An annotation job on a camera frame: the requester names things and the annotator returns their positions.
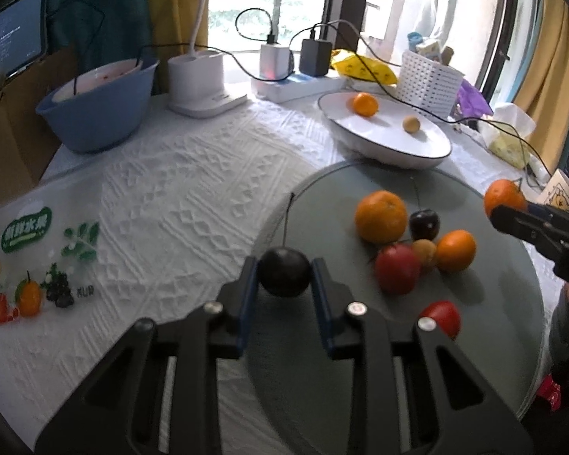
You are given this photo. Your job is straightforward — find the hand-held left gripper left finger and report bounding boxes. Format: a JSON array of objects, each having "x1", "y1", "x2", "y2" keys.
[{"x1": 35, "y1": 256, "x2": 259, "y2": 455}]

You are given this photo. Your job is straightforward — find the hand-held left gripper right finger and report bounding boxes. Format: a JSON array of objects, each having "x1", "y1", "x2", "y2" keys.
[{"x1": 310, "y1": 257, "x2": 534, "y2": 455}]

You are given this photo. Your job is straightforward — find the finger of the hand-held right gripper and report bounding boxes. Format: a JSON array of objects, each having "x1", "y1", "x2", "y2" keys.
[
  {"x1": 525, "y1": 203, "x2": 569, "y2": 235},
  {"x1": 490, "y1": 204, "x2": 558, "y2": 248}
]

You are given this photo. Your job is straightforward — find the dark cherry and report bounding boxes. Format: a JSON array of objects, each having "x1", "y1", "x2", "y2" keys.
[
  {"x1": 409, "y1": 176, "x2": 441, "y2": 242},
  {"x1": 257, "y1": 192, "x2": 312, "y2": 298}
]

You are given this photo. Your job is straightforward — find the grey round tray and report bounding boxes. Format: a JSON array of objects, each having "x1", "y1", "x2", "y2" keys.
[{"x1": 244, "y1": 158, "x2": 546, "y2": 455}]

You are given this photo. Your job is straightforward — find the red round fruit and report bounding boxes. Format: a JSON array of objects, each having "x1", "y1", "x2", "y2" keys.
[{"x1": 374, "y1": 243, "x2": 423, "y2": 295}]

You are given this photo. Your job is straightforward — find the large orange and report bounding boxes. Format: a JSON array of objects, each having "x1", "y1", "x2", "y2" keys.
[{"x1": 355, "y1": 190, "x2": 409, "y2": 245}]

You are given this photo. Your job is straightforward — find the small red fruit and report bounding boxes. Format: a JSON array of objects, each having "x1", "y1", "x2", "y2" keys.
[{"x1": 418, "y1": 300, "x2": 462, "y2": 339}]

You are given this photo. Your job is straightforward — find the white plate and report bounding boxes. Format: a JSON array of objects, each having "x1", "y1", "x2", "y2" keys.
[{"x1": 318, "y1": 91, "x2": 453, "y2": 170}]

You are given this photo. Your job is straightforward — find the bear printed card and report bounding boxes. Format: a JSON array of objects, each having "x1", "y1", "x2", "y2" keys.
[{"x1": 541, "y1": 168, "x2": 569, "y2": 221}]

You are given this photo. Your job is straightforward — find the clear plastic bag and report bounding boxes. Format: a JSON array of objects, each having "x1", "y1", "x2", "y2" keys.
[{"x1": 474, "y1": 103, "x2": 536, "y2": 169}]

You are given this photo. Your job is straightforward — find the purple cloth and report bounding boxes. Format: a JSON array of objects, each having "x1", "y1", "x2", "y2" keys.
[{"x1": 455, "y1": 78, "x2": 495, "y2": 119}]

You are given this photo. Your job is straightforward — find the white textured tablecloth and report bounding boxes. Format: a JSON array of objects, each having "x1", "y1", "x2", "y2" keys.
[{"x1": 0, "y1": 90, "x2": 565, "y2": 451}]

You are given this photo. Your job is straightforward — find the yellow curtain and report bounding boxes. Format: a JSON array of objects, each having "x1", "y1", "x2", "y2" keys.
[
  {"x1": 514, "y1": 0, "x2": 569, "y2": 129},
  {"x1": 145, "y1": 0, "x2": 212, "y2": 55}
]

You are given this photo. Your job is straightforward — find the white woven basket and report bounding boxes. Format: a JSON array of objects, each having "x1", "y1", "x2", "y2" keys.
[{"x1": 398, "y1": 50, "x2": 465, "y2": 118}]

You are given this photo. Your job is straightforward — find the tissue pack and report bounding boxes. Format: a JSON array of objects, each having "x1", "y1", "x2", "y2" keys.
[{"x1": 416, "y1": 40, "x2": 443, "y2": 62}]

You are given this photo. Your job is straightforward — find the white power strip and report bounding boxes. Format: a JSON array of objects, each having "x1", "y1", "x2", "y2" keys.
[{"x1": 251, "y1": 72, "x2": 347, "y2": 104}]

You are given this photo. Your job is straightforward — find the yellow printed packet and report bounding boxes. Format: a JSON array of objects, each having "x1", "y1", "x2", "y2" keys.
[{"x1": 331, "y1": 50, "x2": 399, "y2": 85}]

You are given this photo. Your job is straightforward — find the fruit printed plastic bag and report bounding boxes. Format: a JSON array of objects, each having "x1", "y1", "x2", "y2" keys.
[{"x1": 0, "y1": 204, "x2": 102, "y2": 328}]

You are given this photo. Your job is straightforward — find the blue basin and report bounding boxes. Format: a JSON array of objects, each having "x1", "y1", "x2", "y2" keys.
[{"x1": 35, "y1": 59, "x2": 161, "y2": 154}]

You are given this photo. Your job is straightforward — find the white charger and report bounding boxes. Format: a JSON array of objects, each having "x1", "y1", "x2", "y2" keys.
[{"x1": 259, "y1": 44, "x2": 291, "y2": 81}]

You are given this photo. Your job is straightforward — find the hanging pale garment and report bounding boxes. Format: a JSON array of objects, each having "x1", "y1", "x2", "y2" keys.
[{"x1": 415, "y1": 0, "x2": 461, "y2": 43}]

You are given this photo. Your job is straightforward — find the black charger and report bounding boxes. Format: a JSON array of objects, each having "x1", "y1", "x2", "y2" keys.
[{"x1": 300, "y1": 38, "x2": 333, "y2": 77}]

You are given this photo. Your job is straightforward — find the pink bowl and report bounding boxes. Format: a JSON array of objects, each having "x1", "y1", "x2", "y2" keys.
[{"x1": 52, "y1": 59, "x2": 145, "y2": 102}]

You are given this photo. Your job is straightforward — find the cardboard box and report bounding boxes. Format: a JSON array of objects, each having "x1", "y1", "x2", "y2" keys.
[{"x1": 0, "y1": 45, "x2": 77, "y2": 209}]

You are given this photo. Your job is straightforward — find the green cloth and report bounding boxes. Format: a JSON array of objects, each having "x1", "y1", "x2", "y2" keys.
[{"x1": 42, "y1": 0, "x2": 152, "y2": 58}]

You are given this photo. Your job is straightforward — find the dark screen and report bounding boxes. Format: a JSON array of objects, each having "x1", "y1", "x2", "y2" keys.
[{"x1": 0, "y1": 0, "x2": 48, "y2": 79}]

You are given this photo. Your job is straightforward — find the long black cable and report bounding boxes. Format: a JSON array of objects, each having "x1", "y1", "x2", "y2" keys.
[{"x1": 346, "y1": 80, "x2": 555, "y2": 181}]

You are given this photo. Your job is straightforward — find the black power cord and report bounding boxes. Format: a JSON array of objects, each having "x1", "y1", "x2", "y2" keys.
[{"x1": 137, "y1": 45, "x2": 262, "y2": 79}]

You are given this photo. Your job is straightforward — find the thin black charger cable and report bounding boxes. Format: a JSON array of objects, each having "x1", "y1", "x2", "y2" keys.
[{"x1": 236, "y1": 8, "x2": 279, "y2": 46}]

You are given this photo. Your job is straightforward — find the arcing black cable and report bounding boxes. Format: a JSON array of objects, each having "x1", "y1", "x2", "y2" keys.
[{"x1": 289, "y1": 20, "x2": 404, "y2": 67}]

